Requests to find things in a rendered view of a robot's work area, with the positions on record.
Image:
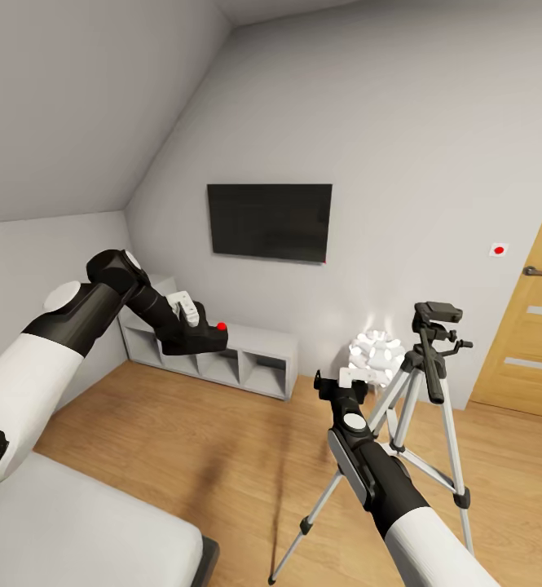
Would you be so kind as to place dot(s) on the camera tripod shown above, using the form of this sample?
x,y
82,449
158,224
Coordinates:
x,y
422,360

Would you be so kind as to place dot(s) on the digital camera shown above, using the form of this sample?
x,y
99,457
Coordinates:
x,y
202,338

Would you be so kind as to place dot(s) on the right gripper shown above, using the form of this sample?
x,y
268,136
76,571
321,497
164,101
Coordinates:
x,y
330,390

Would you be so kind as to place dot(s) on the wall mounted tv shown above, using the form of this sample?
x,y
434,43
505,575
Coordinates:
x,y
275,220

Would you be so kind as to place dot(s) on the bed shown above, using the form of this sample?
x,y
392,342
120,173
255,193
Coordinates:
x,y
62,528

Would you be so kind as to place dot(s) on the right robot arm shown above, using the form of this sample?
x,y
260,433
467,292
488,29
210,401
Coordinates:
x,y
425,551

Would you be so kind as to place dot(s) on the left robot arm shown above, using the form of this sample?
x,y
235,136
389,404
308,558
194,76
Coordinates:
x,y
37,367

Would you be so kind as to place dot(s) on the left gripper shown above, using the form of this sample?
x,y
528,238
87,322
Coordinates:
x,y
164,322

